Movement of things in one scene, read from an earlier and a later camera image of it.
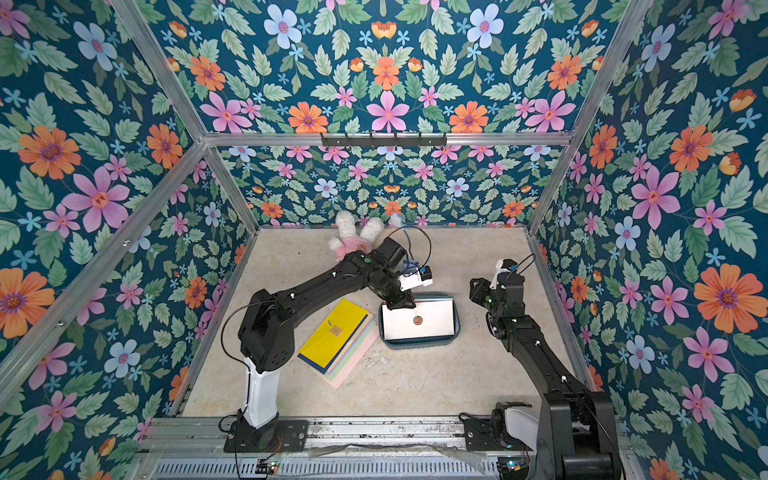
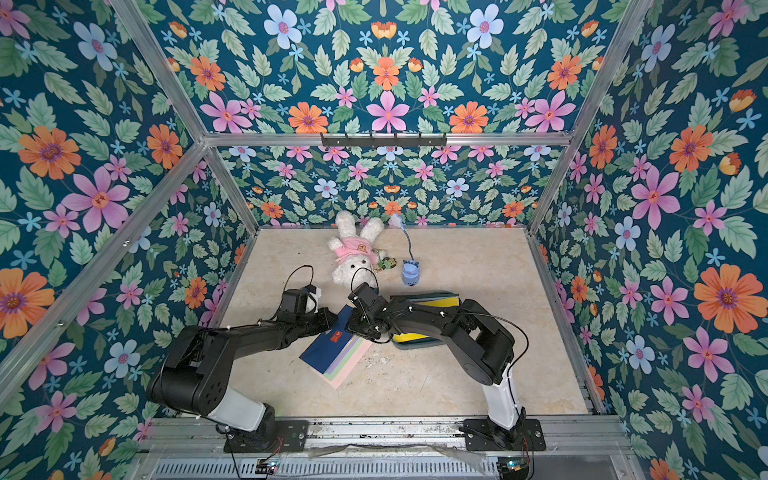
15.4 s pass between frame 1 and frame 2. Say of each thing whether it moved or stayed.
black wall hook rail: stayed
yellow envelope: moved
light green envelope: stayed
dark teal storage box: stayed
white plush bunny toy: stayed
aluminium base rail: stayed
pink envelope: stayed
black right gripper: moved
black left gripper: moved
